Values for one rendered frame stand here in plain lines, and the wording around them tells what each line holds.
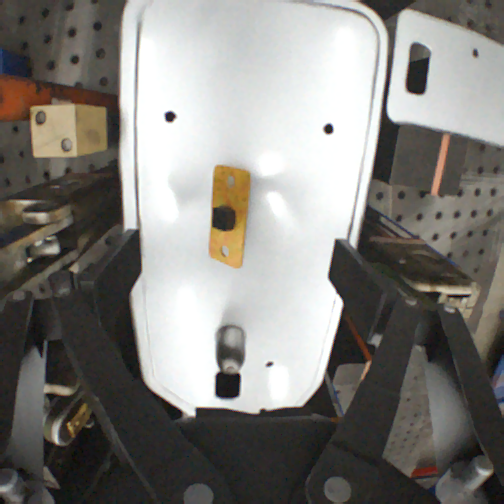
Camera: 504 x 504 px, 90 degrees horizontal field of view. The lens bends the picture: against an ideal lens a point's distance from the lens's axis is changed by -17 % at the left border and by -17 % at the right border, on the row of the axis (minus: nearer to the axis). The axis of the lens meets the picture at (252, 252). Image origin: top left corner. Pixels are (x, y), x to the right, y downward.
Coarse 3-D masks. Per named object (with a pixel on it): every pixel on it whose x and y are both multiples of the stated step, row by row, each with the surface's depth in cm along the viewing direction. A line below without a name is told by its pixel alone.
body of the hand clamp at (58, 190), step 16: (112, 160) 43; (64, 176) 29; (80, 176) 29; (96, 176) 29; (112, 176) 30; (32, 192) 22; (48, 192) 22; (64, 192) 22; (80, 192) 23; (96, 192) 26; (112, 192) 30; (0, 208) 20; (16, 208) 20; (80, 208) 23; (96, 208) 26; (112, 208) 30; (16, 224) 20; (80, 224) 23; (96, 224) 26; (112, 224) 30; (64, 240) 23; (80, 240) 23; (96, 240) 26; (80, 256) 23
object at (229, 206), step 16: (224, 176) 24; (240, 176) 23; (224, 192) 24; (240, 192) 23; (224, 208) 24; (240, 208) 24; (224, 224) 24; (240, 224) 24; (224, 240) 26; (240, 240) 25; (224, 256) 26; (240, 256) 25
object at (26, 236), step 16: (32, 224) 18; (48, 224) 18; (64, 224) 20; (0, 240) 15; (16, 240) 15; (32, 240) 17; (0, 256) 14; (16, 256) 17; (64, 256) 20; (0, 272) 15; (16, 272) 17; (32, 272) 18; (48, 272) 19; (0, 288) 15; (16, 288) 16; (32, 288) 17; (0, 304) 14
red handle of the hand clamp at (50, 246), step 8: (56, 232) 20; (40, 240) 19; (48, 240) 19; (56, 240) 19; (32, 248) 19; (40, 248) 19; (48, 248) 19; (56, 248) 20; (32, 256) 19; (40, 256) 19; (48, 256) 20; (56, 256) 20
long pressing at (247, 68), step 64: (128, 0) 19; (192, 0) 19; (256, 0) 19; (320, 0) 20; (128, 64) 20; (192, 64) 21; (256, 64) 21; (320, 64) 22; (384, 64) 22; (128, 128) 22; (192, 128) 23; (256, 128) 23; (320, 128) 24; (128, 192) 25; (192, 192) 25; (256, 192) 26; (320, 192) 26; (192, 256) 28; (256, 256) 28; (320, 256) 28; (192, 320) 30; (256, 320) 31; (320, 320) 31; (192, 384) 34; (256, 384) 35; (320, 384) 36
